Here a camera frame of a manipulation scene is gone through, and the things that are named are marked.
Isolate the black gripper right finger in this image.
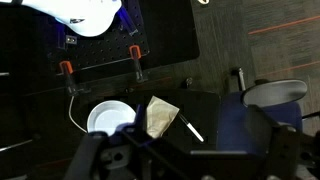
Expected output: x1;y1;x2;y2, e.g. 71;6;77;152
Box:
245;104;320;180

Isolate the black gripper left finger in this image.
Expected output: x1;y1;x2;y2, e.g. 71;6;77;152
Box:
64;103;201;180

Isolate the white round plate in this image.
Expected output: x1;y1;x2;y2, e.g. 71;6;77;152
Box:
86;99;138;137

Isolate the navy blue office chair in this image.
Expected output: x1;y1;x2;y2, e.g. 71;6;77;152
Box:
216;91;304;156

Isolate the grey chair armrest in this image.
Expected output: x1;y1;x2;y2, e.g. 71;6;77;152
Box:
241;78;309;108

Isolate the long crumpled brown paper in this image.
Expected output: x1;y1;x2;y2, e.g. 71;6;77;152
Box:
143;95;180;139

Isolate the black and white marker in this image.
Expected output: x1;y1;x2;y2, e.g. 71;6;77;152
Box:
178;114;205;143

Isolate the thin white cable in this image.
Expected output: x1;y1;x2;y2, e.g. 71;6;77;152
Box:
68;95;88;134

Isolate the orange handled black clamp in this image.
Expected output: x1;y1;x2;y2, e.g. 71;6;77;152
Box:
59;60;83;98
128;44;148;84

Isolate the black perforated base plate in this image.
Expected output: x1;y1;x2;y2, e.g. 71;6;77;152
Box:
46;0;151;74

